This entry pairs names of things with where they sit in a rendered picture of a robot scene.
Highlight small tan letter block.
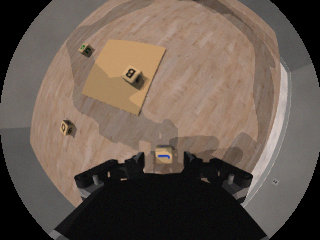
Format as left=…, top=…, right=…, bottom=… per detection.
left=121, top=65, right=144, bottom=87
left=78, top=43, right=93, bottom=56
left=60, top=120, right=74, bottom=136
left=155, top=145, right=172, bottom=164

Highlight tan flat mat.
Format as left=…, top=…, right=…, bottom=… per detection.
left=81, top=39, right=166, bottom=116

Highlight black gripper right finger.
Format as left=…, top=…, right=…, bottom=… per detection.
left=176, top=151, right=253, bottom=204

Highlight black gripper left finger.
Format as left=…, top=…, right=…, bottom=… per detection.
left=74, top=152, right=148, bottom=201

